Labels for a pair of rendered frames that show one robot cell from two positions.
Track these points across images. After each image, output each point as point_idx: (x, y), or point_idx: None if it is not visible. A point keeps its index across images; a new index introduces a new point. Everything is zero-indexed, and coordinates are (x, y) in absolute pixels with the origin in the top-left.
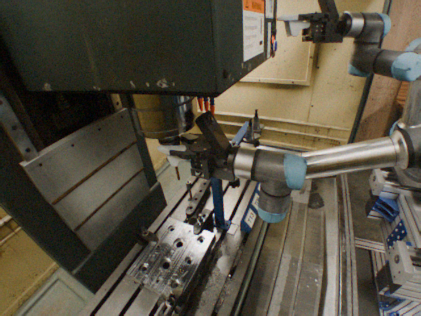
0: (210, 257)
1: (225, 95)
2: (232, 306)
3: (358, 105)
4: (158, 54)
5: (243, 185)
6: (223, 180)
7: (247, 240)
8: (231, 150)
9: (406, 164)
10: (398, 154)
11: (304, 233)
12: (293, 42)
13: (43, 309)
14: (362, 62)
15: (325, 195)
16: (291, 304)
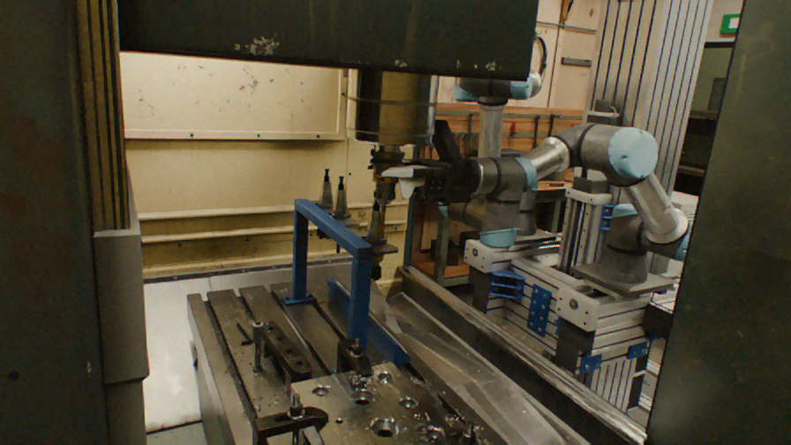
0: None
1: (180, 171)
2: (500, 436)
3: None
4: (494, 40)
5: (321, 320)
6: (280, 326)
7: (418, 370)
8: (470, 160)
9: (568, 162)
10: (561, 154)
11: (443, 358)
12: (314, 69)
13: None
14: (476, 86)
15: (409, 319)
16: (522, 435)
